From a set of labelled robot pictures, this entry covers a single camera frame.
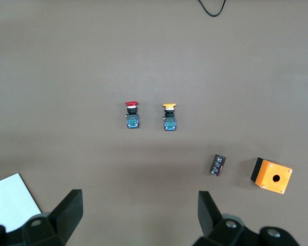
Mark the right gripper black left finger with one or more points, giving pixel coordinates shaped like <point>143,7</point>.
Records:
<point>66,212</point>

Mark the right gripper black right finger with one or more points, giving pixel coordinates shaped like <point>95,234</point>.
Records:
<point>208,215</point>

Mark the yellow mushroom push button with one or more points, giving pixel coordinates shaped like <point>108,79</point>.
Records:
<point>170,119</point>

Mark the red mushroom push button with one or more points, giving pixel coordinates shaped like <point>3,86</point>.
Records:
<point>132,116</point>

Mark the orange button enclosure box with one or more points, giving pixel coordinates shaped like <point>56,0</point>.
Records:
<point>269,176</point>

